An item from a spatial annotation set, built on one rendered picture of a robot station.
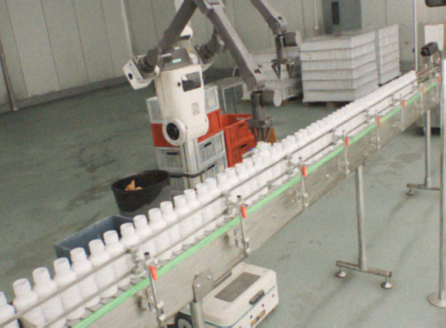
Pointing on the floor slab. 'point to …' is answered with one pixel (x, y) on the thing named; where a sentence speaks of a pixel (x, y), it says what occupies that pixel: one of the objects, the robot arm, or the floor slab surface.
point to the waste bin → (127, 201)
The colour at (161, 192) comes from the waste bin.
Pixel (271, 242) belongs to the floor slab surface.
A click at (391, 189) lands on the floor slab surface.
